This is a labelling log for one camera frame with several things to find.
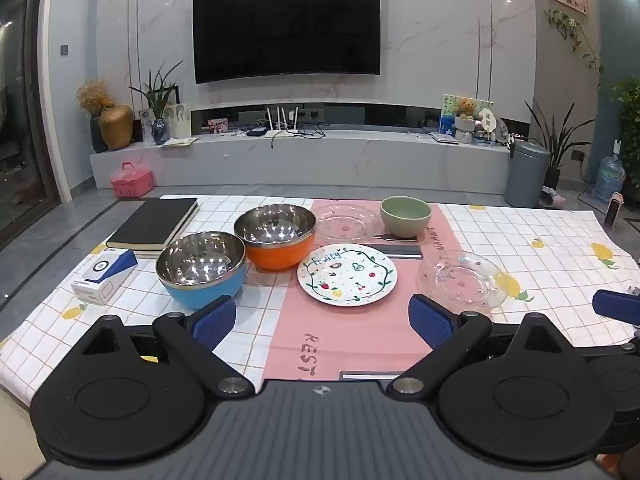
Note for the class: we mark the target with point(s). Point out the black notebook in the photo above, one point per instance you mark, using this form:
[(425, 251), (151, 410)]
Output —
[(154, 224)]

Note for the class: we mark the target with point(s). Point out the orange steel bowl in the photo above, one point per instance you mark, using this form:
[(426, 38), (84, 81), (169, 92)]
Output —
[(277, 236)]

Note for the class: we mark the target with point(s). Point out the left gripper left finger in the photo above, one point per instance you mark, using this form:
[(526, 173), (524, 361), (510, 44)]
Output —
[(192, 339)]

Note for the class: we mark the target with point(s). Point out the blue vase green plant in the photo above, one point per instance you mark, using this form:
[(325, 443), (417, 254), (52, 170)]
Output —
[(157, 91)]

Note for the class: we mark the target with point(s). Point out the white tv console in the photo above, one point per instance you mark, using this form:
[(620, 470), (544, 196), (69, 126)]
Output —
[(375, 159)]

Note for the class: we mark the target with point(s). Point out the potted floor plant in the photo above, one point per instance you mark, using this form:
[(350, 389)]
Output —
[(556, 139)]

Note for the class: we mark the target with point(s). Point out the white fruity painted plate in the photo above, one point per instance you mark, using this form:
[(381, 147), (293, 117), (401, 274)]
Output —
[(347, 275)]

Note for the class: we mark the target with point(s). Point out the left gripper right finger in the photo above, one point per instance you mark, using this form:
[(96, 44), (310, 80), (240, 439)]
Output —
[(451, 337)]

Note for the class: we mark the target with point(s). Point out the blue water bottle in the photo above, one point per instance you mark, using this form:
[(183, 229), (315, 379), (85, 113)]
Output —
[(610, 178)]

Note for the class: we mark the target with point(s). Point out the teddy bear toy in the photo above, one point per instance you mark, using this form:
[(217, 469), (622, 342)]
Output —
[(465, 108)]

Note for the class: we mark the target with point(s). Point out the black wall television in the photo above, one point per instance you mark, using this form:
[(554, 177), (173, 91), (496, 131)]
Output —
[(237, 39)]

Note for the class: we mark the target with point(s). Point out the white wifi router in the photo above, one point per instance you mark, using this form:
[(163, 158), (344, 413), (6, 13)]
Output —
[(282, 122)]

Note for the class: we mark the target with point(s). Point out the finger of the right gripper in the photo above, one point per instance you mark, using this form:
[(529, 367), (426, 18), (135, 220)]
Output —
[(618, 306)]

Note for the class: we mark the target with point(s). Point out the green ceramic bowl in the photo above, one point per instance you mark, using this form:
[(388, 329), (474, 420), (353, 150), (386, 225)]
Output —
[(405, 216)]

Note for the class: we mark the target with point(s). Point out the pink plastic basket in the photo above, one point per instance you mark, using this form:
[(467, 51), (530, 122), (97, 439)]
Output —
[(132, 181)]

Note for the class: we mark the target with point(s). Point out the golden vase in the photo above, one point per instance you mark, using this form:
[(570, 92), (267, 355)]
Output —
[(116, 124)]

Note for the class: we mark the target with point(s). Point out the blue steel bowl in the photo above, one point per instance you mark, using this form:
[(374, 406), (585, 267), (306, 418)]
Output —
[(201, 267)]

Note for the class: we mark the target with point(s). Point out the grey trash bin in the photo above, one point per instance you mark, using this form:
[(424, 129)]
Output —
[(528, 166)]

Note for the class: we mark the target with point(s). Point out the white blue small box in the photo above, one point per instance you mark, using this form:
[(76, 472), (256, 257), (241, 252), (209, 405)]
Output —
[(106, 272)]

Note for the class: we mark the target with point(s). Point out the clear glass plate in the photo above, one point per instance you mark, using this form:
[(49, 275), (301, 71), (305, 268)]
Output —
[(346, 223), (462, 281)]

